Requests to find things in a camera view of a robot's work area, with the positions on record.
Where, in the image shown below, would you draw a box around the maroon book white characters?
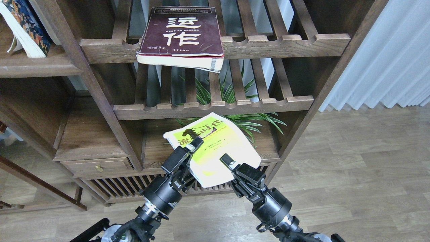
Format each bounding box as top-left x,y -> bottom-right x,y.
136,6 -> 224,73

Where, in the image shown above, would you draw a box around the dark wooden bookshelf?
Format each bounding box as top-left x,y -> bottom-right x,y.
1,0 -> 388,205

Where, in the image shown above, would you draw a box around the green spider plant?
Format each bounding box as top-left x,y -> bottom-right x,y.
195,75 -> 286,146

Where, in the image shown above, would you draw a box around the colourful 300 paperback book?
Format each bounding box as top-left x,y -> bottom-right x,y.
0,0 -> 51,58

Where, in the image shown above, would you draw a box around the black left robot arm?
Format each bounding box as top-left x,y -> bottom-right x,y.
73,136 -> 203,242

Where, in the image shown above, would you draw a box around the dark wooden side frame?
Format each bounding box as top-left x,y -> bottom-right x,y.
0,155 -> 88,215

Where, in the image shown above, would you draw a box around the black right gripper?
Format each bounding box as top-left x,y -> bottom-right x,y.
220,154 -> 299,232

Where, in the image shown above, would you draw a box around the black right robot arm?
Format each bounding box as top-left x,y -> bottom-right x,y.
220,154 -> 344,242

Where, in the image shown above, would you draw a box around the yellow green cover book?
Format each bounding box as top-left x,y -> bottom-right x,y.
163,112 -> 261,188

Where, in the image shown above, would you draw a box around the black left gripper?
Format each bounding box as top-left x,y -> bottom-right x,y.
138,136 -> 203,220

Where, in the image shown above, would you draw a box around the white pleated curtain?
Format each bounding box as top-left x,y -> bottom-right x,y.
319,0 -> 430,112

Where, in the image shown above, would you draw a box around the brass drawer knob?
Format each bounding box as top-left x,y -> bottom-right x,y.
95,164 -> 103,172

